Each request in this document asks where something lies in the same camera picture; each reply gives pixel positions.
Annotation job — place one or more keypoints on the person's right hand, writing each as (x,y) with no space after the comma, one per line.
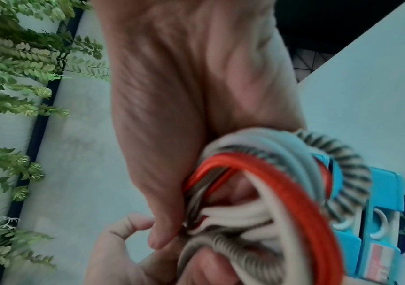
(188,83)

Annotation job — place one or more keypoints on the person's left hand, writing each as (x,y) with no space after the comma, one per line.
(125,258)

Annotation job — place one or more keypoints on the green fern plants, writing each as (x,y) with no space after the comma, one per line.
(8,69)

